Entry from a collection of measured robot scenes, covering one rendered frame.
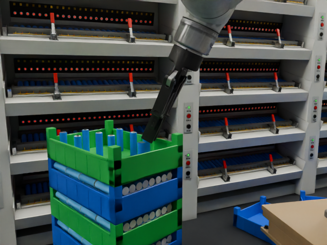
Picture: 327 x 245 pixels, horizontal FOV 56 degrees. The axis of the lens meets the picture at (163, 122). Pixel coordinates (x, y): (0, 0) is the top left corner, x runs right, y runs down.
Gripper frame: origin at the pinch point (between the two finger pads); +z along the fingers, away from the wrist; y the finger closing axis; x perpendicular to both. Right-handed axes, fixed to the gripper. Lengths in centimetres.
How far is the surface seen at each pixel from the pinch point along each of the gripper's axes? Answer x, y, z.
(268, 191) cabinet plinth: -49, 83, 27
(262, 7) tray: -6, 72, -47
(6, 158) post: 41, 8, 35
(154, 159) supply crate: -5.1, -9.0, 3.6
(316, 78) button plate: -44, 93, -31
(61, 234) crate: 9.3, -6.2, 35.9
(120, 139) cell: 8.4, 6.1, 9.5
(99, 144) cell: 11.1, -0.4, 10.8
